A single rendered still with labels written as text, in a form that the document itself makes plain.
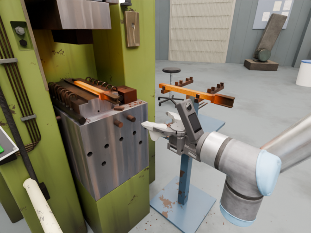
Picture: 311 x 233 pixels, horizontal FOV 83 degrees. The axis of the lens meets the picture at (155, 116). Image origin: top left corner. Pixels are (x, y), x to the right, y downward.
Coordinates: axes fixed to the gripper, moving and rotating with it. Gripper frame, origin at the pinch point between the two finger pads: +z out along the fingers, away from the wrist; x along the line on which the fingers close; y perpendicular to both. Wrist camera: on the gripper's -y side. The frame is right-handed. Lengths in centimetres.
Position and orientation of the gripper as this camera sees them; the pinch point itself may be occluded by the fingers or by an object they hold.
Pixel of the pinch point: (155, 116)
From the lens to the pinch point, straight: 60.2
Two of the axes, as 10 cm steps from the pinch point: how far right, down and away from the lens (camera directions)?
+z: -7.1, -3.1, 6.3
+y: 0.0, 9.0, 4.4
